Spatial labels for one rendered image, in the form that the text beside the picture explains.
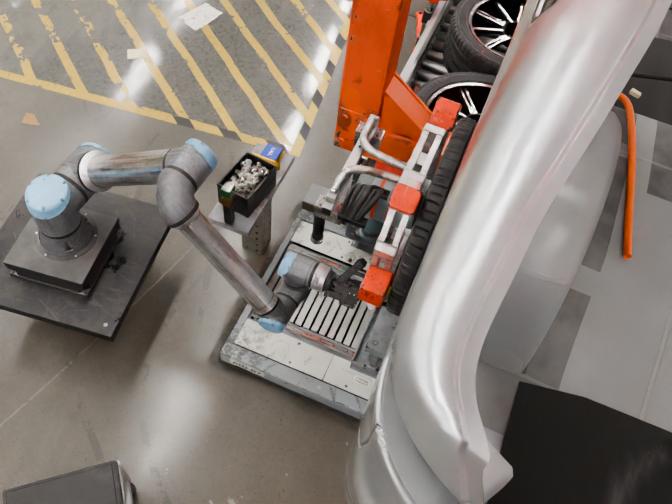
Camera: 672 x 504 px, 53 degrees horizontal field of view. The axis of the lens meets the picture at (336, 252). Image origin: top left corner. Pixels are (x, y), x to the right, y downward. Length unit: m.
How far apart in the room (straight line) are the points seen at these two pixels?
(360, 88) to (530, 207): 1.44
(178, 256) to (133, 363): 0.53
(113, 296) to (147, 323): 0.31
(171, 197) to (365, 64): 0.85
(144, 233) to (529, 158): 1.88
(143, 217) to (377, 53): 1.14
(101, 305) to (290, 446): 0.88
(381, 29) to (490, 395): 1.21
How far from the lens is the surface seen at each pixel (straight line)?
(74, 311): 2.62
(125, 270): 2.67
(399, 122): 2.55
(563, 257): 1.70
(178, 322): 2.87
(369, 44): 2.35
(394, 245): 1.90
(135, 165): 2.25
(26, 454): 2.78
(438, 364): 1.01
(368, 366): 2.61
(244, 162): 2.61
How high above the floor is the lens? 2.54
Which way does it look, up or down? 56 degrees down
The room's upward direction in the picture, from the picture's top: 10 degrees clockwise
